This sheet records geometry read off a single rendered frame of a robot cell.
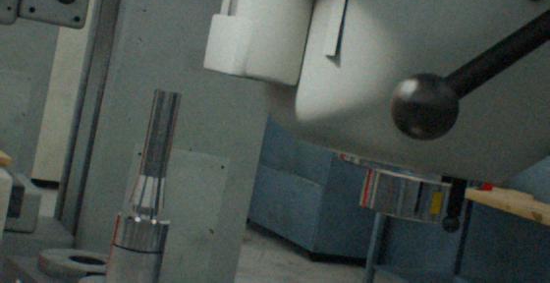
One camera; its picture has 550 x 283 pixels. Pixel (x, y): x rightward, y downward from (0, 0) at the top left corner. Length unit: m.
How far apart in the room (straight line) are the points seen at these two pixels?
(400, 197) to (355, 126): 0.07
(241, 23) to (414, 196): 0.14
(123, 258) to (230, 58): 0.43
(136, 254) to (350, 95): 0.45
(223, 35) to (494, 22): 0.14
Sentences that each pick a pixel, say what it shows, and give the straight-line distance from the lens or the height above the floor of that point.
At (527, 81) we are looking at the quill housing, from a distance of 0.55.
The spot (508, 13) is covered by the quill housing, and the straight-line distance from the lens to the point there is 0.54.
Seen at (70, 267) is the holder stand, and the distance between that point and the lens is 1.03.
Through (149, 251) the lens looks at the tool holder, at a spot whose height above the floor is 1.17.
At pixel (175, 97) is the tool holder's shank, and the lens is 0.95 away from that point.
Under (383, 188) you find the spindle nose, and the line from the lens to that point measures 0.61.
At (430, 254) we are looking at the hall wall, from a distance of 7.86.
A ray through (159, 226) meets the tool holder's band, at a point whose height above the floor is 1.19.
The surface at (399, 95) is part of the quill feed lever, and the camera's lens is 0.47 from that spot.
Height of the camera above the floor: 1.35
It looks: 3 degrees down
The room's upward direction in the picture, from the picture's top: 11 degrees clockwise
